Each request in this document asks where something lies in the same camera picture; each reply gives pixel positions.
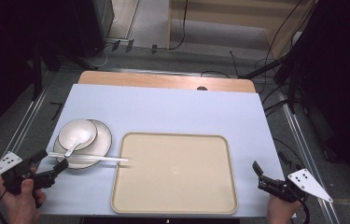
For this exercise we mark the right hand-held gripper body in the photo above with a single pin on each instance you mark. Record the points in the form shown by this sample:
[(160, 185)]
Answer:
[(306, 183)]

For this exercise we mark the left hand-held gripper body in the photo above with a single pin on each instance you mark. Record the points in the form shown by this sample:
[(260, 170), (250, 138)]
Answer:
[(11, 179)]

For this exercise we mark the white ceramic spoon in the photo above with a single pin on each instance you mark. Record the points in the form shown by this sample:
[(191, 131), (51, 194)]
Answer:
[(82, 136)]

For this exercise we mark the white bowl with black rim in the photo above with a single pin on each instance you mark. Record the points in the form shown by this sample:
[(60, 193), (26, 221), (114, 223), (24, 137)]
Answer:
[(73, 129)]

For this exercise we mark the white plate with black rim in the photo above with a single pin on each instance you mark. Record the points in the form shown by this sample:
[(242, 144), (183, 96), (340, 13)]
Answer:
[(101, 141)]

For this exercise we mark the beige plastic tray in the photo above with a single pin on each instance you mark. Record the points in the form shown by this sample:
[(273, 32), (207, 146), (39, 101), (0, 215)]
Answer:
[(179, 180)]

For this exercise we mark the person's left hand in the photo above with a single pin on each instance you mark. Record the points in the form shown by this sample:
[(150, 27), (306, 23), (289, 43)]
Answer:
[(23, 207)]

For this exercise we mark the person's right hand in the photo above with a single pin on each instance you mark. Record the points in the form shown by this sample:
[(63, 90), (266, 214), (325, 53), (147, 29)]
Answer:
[(283, 213)]

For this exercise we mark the black stand leg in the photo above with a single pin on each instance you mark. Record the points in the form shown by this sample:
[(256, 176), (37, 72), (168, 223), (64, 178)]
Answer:
[(266, 67)]

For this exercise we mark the pale blue table board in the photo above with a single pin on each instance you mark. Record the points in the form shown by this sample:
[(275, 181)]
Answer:
[(169, 112)]

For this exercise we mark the wooden table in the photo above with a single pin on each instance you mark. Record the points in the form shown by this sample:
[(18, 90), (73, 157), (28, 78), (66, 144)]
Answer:
[(151, 80)]

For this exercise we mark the black cabinet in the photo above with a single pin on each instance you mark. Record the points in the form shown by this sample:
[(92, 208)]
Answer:
[(95, 25)]

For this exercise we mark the light wooden shelf unit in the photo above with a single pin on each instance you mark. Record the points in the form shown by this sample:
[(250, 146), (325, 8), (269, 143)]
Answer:
[(225, 15)]

